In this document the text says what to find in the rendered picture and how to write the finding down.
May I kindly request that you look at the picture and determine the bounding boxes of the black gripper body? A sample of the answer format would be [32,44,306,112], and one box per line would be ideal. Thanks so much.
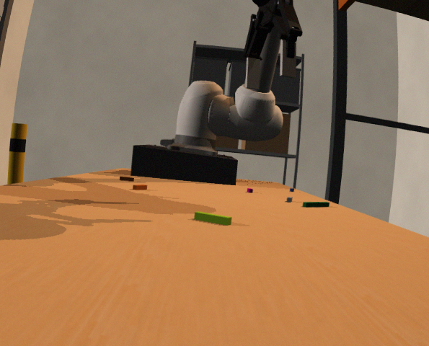
[252,0,281,29]

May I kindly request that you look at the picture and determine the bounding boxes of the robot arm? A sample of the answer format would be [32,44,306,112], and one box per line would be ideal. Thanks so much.
[160,26,283,156]

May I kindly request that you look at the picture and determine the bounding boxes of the green rectangular bar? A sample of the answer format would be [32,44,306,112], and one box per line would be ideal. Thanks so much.
[194,211,231,226]

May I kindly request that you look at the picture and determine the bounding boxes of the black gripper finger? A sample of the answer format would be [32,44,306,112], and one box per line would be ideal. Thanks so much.
[263,0,302,79]
[243,10,272,90]

